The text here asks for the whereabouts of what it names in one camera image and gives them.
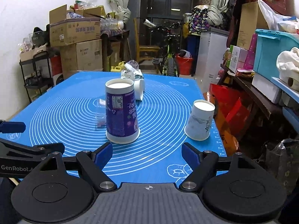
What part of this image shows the green white product box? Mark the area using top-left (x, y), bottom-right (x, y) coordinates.
top-left (226, 45), bottom-right (248, 73)

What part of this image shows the wooden chair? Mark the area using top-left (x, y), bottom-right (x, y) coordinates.
top-left (133, 18), bottom-right (160, 63)

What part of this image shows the tissue pack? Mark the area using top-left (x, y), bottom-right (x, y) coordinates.
top-left (121, 63), bottom-right (144, 81)

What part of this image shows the lower cardboard box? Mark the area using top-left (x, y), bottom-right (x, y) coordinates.
top-left (60, 39), bottom-right (103, 80)

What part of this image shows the teal plastic storage bin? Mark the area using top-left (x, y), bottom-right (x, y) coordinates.
top-left (253, 29), bottom-right (298, 80)

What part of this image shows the purple paper cup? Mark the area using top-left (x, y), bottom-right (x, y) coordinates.
top-left (105, 78), bottom-right (140, 145)

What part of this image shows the tall brown cardboard box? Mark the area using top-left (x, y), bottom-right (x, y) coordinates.
top-left (237, 1), bottom-right (269, 50)

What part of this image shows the pink plastic stand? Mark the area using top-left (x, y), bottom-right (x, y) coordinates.
top-left (243, 33), bottom-right (258, 70)

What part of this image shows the dark wooden side table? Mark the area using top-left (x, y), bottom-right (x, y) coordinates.
top-left (100, 29), bottom-right (131, 72)

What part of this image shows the black metal shelf rack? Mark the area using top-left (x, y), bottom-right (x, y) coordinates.
top-left (19, 51), bottom-right (54, 103)

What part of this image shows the yellow oil jug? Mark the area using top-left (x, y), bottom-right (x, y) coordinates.
top-left (110, 61), bottom-right (125, 72)

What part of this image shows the blue white paper cup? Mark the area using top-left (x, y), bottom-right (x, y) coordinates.
top-left (134, 78), bottom-right (145, 101)

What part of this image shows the white landscape paper cup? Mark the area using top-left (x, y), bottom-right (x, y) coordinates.
top-left (184, 100), bottom-right (215, 141)

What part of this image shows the clear plastic cup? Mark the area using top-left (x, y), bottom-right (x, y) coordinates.
top-left (93, 96), bottom-right (107, 128)

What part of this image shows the white freezer cabinet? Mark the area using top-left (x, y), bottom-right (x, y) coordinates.
top-left (195, 28), bottom-right (229, 93)

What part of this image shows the black green bicycle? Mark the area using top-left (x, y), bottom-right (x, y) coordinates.
top-left (143, 19), bottom-right (183, 77)

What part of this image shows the red bucket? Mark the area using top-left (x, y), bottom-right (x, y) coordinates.
top-left (175, 55), bottom-right (193, 75)

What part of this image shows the blue silicone mat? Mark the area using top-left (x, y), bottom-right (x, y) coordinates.
top-left (1, 72), bottom-right (226, 184)

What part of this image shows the top printed cardboard box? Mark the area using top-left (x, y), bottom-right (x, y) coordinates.
top-left (49, 5), bottom-right (106, 47)

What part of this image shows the red gift bag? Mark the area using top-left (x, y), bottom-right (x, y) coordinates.
top-left (209, 83), bottom-right (265, 145)

